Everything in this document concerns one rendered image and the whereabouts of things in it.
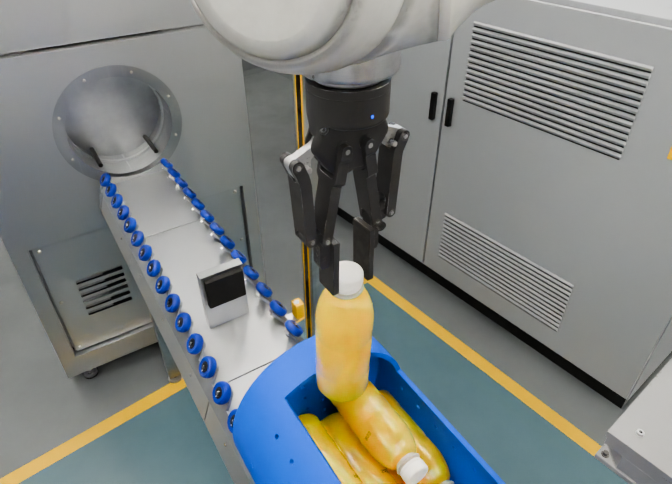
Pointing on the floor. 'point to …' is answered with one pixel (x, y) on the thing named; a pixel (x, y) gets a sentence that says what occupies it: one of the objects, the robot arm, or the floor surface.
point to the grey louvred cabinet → (547, 173)
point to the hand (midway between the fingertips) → (346, 257)
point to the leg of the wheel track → (167, 356)
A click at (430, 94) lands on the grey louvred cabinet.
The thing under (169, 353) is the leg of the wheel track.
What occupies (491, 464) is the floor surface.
